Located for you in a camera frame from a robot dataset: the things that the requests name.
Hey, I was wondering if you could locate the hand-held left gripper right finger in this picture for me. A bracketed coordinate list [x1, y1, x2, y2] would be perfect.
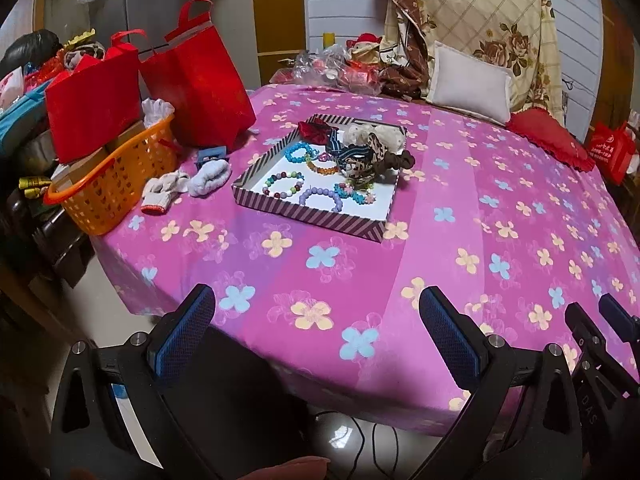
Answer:
[410, 285, 583, 480]

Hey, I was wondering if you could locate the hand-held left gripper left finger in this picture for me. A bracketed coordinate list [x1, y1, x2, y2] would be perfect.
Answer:
[50, 282, 226, 480]

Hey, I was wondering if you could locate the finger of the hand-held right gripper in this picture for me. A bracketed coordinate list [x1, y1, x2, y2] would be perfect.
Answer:
[565, 302, 640, 480]
[598, 292, 640, 349]

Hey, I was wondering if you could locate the striped cardboard box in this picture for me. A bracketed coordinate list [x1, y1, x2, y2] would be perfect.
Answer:
[231, 114, 408, 243]

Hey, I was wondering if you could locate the multicolour bead bracelet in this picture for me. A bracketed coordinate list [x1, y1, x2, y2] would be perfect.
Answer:
[261, 170, 307, 199]
[304, 157, 342, 177]

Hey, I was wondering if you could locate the purple bead bracelet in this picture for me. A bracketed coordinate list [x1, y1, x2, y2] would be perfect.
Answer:
[298, 185, 347, 214]

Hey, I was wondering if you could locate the brown scrunchie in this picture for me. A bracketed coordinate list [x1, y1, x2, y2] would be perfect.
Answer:
[381, 151, 417, 172]

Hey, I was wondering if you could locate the leopard print hair tie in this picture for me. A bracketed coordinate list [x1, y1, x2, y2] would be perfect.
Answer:
[344, 132, 397, 187]

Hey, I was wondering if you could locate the turquoise bead bracelet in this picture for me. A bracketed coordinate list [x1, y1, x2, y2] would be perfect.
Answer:
[284, 142, 322, 164]

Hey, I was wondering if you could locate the navy striped hair tie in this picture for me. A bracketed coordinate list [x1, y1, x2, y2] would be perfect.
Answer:
[326, 141, 372, 169]

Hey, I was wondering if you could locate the white fluffy scrunchie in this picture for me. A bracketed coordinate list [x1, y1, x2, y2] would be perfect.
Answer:
[342, 121, 407, 154]

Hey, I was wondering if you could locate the red velvet scrunchie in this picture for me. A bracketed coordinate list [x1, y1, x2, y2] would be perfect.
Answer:
[298, 119, 334, 145]

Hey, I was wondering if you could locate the person's left hand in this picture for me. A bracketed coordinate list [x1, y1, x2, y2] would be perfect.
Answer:
[239, 455, 332, 480]

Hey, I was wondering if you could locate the pink floral bedsheet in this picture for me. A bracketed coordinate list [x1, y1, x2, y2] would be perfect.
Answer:
[90, 82, 640, 436]

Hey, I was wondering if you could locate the white work glove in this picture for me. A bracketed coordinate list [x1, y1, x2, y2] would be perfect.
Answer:
[140, 170, 192, 217]

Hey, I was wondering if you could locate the pale fluffy sock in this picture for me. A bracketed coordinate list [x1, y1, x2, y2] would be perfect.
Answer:
[188, 160, 234, 199]

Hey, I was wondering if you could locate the orange plastic basket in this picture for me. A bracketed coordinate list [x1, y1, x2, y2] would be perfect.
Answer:
[42, 112, 179, 237]

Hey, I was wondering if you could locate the red paper bag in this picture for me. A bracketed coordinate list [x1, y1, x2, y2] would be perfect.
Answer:
[586, 121, 639, 187]

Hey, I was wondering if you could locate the blue hair claw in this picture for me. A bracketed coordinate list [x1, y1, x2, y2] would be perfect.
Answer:
[193, 146, 229, 169]

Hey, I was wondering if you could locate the red cushion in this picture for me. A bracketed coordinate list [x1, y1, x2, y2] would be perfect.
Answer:
[506, 107, 597, 172]

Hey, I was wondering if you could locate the large red tote bag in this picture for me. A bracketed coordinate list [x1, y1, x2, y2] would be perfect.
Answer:
[136, 0, 257, 149]

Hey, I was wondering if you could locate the small red tote bag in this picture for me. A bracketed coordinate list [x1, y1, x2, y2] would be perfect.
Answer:
[44, 30, 147, 164]

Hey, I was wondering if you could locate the white pillow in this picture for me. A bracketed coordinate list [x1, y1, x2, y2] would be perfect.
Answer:
[426, 40, 514, 127]

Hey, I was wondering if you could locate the clear plastic bag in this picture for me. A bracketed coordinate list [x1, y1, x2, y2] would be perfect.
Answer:
[291, 42, 387, 94]

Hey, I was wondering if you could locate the brown patterned blanket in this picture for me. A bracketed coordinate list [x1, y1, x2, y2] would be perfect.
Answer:
[369, 0, 437, 102]

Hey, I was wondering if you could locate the cream floral quilt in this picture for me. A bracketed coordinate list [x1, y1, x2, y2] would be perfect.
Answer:
[400, 0, 564, 126]

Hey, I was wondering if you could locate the grey refrigerator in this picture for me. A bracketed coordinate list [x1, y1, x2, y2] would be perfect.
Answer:
[112, 0, 209, 61]

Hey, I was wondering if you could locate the wooden door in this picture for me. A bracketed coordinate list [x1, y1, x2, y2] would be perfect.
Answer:
[251, 0, 307, 57]

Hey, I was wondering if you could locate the black cable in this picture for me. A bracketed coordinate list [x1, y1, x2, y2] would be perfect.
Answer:
[345, 415, 402, 480]

